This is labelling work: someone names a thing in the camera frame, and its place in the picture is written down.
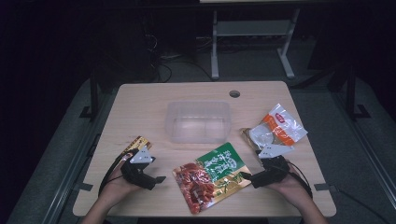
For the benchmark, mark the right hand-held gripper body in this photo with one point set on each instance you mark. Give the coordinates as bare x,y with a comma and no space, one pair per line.
269,174

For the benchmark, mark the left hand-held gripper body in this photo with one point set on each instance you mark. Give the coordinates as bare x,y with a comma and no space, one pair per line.
138,177

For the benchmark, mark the white and orange snack packet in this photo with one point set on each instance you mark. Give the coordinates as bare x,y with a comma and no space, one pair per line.
281,127

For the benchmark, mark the green and red snack packet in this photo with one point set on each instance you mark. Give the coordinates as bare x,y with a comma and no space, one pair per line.
211,177

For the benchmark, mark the clear plastic container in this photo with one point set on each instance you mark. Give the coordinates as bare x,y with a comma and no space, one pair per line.
199,123

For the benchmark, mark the person's right hand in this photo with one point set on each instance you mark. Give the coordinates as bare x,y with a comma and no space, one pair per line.
289,188

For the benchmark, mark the person's left hand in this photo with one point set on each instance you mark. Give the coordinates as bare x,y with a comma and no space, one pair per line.
115,186

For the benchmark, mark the grey tape strip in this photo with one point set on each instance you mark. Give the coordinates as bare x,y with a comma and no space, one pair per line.
83,187
325,187

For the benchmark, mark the black metal stand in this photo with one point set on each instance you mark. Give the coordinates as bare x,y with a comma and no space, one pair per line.
351,93
94,96

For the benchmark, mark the grey metal rail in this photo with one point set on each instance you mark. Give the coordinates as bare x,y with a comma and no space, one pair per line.
367,155
77,168

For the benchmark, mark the white metal desk frame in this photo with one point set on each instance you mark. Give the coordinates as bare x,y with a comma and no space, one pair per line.
253,28

